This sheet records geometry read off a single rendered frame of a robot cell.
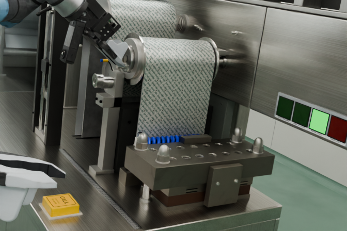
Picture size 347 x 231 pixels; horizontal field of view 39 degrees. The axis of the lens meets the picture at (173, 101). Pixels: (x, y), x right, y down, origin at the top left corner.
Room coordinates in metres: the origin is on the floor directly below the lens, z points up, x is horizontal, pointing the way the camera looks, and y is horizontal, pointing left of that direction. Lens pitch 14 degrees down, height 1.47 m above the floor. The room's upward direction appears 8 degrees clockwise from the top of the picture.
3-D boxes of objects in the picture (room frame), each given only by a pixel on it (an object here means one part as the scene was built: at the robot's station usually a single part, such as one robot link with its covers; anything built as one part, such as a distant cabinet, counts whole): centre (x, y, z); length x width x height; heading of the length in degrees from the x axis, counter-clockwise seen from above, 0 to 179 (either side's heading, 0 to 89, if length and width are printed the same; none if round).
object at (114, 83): (1.35, 0.19, 1.05); 0.06 x 0.05 x 0.31; 124
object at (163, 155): (1.16, 0.01, 1.05); 0.04 x 0.04 x 0.04
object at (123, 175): (1.37, 0.00, 0.92); 0.28 x 0.04 x 0.04; 124
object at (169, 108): (1.37, -0.01, 1.11); 0.23 x 0.01 x 0.18; 124
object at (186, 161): (1.29, -0.10, 1.00); 0.40 x 0.16 x 0.06; 124
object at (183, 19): (1.72, 0.03, 1.33); 0.07 x 0.07 x 0.07; 34
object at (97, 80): (1.33, 0.22, 1.18); 0.04 x 0.02 x 0.04; 34
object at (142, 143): (1.23, 0.07, 1.05); 0.04 x 0.04 x 0.04
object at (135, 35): (1.35, 0.13, 1.25); 0.15 x 0.01 x 0.15; 34
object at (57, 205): (1.08, 0.24, 0.91); 0.07 x 0.07 x 0.02; 34
